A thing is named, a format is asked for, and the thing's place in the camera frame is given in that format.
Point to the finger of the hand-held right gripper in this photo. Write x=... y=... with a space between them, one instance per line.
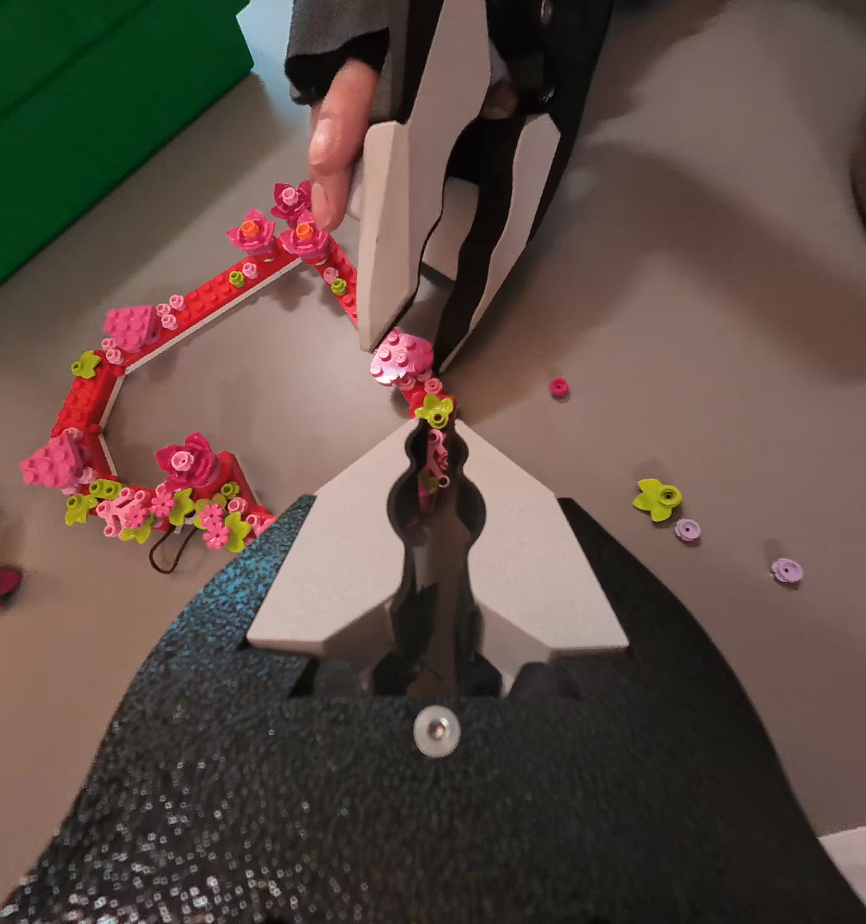
x=527 y=188
x=397 y=216

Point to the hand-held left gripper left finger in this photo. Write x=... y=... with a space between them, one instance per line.
x=332 y=570

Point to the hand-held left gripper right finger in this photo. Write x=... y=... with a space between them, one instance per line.
x=548 y=577

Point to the pink lego heart piece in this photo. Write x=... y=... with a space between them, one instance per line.
x=400 y=357

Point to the red lego heart wreath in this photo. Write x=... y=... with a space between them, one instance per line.
x=209 y=294

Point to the lime lego leaf piece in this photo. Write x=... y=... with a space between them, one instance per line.
x=657 y=499

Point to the lavender round lego stud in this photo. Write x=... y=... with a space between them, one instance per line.
x=787 y=571
x=688 y=530

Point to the magenta round lego stud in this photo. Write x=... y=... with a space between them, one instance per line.
x=560 y=387

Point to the person's right hand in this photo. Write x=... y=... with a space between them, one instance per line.
x=339 y=144

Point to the green plastic bin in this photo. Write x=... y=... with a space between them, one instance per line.
x=79 y=108

